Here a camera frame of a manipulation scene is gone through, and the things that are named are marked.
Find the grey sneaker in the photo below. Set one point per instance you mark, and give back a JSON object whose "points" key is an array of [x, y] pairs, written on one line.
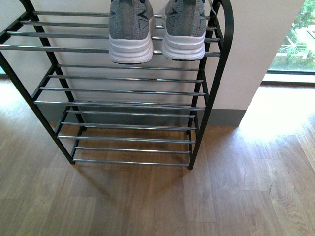
{"points": [[185, 30], [129, 25]]}

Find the black metal shoe rack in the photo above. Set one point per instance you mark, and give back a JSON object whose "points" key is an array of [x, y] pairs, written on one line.
{"points": [[94, 93]]}

